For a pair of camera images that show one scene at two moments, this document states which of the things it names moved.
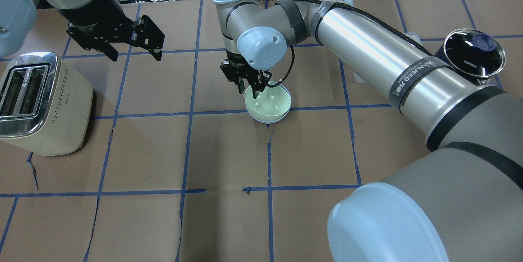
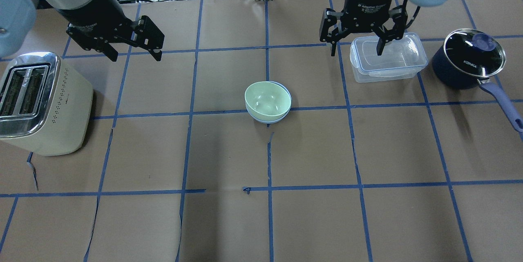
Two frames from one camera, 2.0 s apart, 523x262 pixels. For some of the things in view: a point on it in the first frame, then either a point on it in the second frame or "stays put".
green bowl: [272, 104] stays put
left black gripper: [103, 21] stays put
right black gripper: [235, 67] → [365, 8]
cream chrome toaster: [45, 107] stays put
